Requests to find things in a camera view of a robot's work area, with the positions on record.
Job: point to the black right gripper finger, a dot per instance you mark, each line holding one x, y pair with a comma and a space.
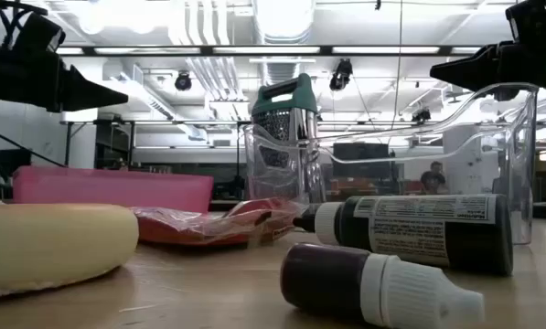
474, 68

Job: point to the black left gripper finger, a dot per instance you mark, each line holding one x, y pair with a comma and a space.
89, 93

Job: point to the black food colouring bottle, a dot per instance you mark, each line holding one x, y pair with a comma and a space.
437, 233

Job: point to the red snack packet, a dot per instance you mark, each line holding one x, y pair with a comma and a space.
195, 226

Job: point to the black ceiling spot lamp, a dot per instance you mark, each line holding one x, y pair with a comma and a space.
183, 81
341, 75

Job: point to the pink plastic bin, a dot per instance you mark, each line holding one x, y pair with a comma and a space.
112, 189

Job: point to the person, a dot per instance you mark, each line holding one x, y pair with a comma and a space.
433, 178

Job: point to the clear plastic bin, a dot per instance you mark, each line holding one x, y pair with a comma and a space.
521, 183

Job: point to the black monitor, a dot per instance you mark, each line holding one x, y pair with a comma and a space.
359, 160

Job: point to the teal steel box grater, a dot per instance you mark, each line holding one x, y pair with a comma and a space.
284, 102

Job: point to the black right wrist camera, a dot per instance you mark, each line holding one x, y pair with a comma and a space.
535, 20

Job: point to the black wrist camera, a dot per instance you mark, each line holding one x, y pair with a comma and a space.
535, 20
39, 34

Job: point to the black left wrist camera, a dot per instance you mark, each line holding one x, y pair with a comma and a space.
39, 34

